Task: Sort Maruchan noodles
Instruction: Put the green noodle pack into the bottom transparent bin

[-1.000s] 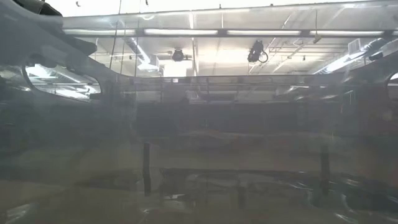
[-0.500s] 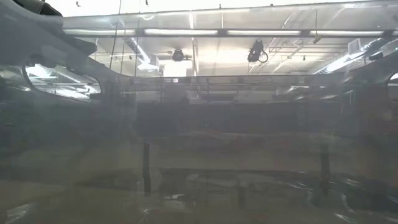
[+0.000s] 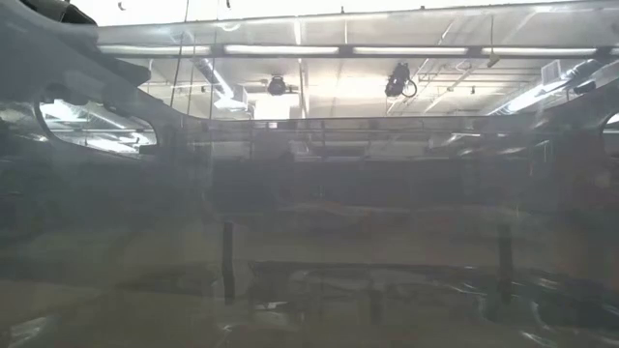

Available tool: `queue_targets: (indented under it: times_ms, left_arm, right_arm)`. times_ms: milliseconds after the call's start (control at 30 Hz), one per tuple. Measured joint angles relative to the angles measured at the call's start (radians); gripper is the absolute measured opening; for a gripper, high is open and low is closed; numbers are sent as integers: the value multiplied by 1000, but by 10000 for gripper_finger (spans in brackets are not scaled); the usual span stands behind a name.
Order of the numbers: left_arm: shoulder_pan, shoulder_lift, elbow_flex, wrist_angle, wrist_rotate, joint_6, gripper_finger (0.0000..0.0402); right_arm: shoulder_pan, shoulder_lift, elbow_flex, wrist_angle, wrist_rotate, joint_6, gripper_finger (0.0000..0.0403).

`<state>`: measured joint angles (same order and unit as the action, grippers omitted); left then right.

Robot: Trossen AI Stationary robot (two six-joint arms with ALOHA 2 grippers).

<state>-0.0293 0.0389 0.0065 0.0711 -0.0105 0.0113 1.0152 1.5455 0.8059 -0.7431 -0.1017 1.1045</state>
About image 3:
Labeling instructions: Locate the grey translucent plastic container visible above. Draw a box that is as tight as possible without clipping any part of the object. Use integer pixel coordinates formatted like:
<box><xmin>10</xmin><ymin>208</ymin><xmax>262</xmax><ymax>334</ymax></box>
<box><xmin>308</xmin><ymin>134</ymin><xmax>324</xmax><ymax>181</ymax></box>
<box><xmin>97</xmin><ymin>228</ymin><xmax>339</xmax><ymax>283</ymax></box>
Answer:
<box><xmin>0</xmin><ymin>0</ymin><xmax>619</xmax><ymax>348</ymax></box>

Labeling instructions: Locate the black round hanging device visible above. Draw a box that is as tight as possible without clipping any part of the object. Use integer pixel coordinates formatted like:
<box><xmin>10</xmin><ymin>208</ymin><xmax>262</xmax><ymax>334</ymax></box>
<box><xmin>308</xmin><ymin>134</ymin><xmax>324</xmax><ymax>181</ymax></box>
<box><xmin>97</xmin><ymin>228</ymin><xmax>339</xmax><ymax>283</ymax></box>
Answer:
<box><xmin>266</xmin><ymin>74</ymin><xmax>289</xmax><ymax>98</ymax></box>

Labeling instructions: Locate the white ceiling light strip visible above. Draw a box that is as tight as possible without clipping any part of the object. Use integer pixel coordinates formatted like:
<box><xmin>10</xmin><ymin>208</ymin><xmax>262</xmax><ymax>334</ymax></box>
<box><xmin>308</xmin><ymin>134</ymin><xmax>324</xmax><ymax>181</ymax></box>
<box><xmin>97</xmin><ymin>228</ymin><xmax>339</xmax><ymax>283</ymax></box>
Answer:
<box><xmin>352</xmin><ymin>45</ymin><xmax>469</xmax><ymax>56</ymax></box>
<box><xmin>481</xmin><ymin>46</ymin><xmax>599</xmax><ymax>56</ymax></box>

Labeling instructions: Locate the black hanging device with cable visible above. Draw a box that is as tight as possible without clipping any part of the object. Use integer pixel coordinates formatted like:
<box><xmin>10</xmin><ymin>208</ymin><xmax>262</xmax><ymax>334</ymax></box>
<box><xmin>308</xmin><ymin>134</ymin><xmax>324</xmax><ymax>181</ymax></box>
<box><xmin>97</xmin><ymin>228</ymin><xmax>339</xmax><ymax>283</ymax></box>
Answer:
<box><xmin>383</xmin><ymin>61</ymin><xmax>419</xmax><ymax>100</ymax></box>

